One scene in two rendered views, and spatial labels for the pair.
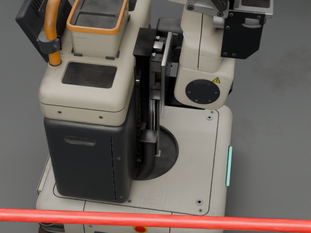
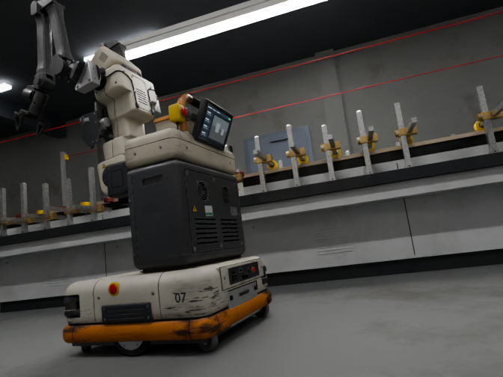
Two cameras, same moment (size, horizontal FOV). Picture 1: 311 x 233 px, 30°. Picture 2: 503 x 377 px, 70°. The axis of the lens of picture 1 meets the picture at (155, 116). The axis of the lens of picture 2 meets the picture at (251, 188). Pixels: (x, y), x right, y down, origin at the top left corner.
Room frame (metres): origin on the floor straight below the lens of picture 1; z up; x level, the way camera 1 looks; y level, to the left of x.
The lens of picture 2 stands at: (2.86, 0.82, 0.34)
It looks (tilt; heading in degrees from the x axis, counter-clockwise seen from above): 9 degrees up; 194
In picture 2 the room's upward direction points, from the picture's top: 7 degrees counter-clockwise
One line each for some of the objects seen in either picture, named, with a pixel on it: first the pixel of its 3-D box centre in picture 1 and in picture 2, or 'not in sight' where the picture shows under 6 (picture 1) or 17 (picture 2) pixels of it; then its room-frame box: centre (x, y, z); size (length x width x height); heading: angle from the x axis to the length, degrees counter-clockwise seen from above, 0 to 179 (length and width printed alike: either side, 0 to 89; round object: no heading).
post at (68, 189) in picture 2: not in sight; (69, 205); (0.22, -1.47, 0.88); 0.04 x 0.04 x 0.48; 88
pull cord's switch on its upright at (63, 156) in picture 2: not in sight; (66, 194); (-0.92, -2.50, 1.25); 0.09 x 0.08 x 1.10; 88
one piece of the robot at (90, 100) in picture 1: (112, 88); (183, 196); (1.38, 0.14, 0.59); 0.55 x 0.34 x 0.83; 172
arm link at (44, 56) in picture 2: not in sight; (44, 47); (1.52, -0.44, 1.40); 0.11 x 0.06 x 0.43; 173
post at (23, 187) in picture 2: not in sight; (24, 208); (0.20, -1.97, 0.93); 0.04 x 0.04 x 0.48; 88
